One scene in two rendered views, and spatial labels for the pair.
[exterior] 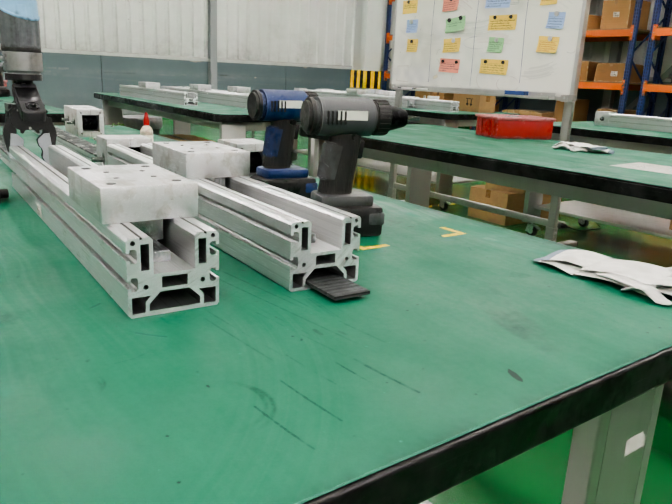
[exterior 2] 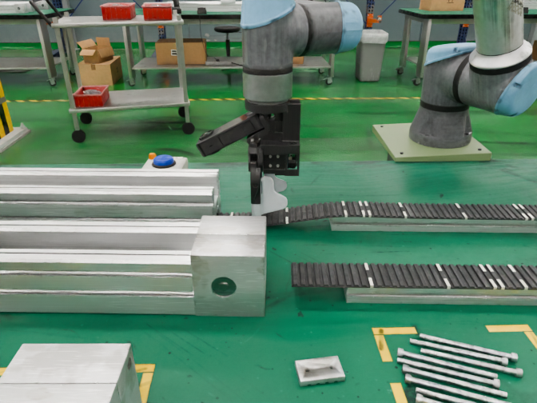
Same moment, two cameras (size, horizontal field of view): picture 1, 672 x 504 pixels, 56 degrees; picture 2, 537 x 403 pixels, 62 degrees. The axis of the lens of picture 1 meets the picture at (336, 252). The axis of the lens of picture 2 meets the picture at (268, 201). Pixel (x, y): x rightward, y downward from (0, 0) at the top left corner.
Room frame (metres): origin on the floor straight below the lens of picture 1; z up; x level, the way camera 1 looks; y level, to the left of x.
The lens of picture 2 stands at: (1.77, 0.11, 1.18)
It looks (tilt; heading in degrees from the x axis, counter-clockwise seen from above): 27 degrees down; 126
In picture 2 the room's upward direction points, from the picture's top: straight up
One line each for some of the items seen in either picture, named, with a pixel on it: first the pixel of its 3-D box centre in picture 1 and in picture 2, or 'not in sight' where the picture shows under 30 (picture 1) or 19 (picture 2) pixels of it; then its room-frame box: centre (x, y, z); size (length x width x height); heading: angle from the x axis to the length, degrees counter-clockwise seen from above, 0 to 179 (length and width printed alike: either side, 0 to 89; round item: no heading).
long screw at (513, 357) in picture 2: not in sight; (467, 346); (1.74, 0.57, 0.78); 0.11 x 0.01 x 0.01; 15
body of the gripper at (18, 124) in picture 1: (25, 103); (272, 137); (1.38, 0.67, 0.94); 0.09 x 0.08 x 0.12; 34
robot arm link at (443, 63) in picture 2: not in sight; (451, 72); (1.50, 1.25, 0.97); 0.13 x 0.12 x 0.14; 155
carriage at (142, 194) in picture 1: (130, 201); not in sight; (0.76, 0.25, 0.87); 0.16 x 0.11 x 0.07; 34
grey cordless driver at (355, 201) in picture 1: (361, 166); not in sight; (1.04, -0.03, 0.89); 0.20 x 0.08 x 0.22; 111
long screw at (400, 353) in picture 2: not in sight; (445, 364); (1.72, 0.53, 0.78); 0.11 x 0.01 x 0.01; 17
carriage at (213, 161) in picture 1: (199, 166); not in sight; (1.08, 0.24, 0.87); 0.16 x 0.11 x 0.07; 34
